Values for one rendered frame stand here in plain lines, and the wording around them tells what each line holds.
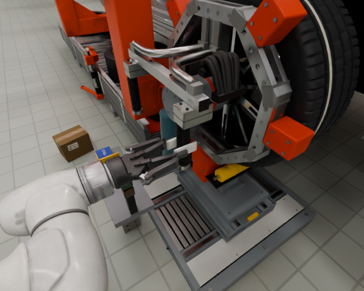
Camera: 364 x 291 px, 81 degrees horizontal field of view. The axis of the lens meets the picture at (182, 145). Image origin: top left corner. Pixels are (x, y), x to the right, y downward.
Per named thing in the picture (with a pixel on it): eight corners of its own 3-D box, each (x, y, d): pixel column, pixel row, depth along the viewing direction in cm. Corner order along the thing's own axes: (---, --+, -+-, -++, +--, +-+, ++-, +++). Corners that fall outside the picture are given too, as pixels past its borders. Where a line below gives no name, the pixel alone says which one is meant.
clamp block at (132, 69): (153, 73, 77) (152, 58, 74) (130, 79, 74) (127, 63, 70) (148, 68, 80) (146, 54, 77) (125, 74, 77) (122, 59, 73)
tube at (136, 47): (208, 55, 69) (211, 17, 62) (153, 68, 61) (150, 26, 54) (179, 41, 80) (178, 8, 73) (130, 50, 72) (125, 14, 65)
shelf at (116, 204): (155, 208, 90) (154, 204, 88) (115, 228, 84) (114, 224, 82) (119, 149, 118) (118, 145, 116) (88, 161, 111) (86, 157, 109)
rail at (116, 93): (158, 146, 157) (155, 122, 142) (145, 151, 153) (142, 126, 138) (80, 51, 313) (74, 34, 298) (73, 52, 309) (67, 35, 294)
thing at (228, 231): (272, 211, 127) (277, 201, 121) (226, 243, 113) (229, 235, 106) (218, 160, 159) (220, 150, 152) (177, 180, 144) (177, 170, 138)
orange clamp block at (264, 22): (279, 43, 54) (309, 13, 46) (257, 48, 51) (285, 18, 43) (266, 21, 55) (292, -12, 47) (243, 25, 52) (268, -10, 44)
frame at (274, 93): (257, 185, 80) (321, 19, 44) (245, 193, 77) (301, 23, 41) (181, 115, 114) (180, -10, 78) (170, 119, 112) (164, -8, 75)
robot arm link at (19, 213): (84, 183, 55) (100, 226, 48) (15, 211, 49) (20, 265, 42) (71, 155, 48) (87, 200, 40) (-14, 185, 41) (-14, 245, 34)
